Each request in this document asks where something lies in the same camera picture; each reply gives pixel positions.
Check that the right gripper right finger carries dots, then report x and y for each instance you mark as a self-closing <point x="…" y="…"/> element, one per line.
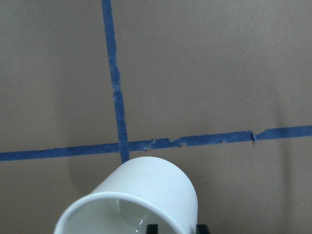
<point x="202" y="229"/>

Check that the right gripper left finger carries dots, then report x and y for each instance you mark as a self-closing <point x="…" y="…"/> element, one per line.
<point x="152" y="229"/>

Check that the white smiley face mug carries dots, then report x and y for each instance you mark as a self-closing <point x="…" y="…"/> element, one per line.
<point x="142" y="191"/>

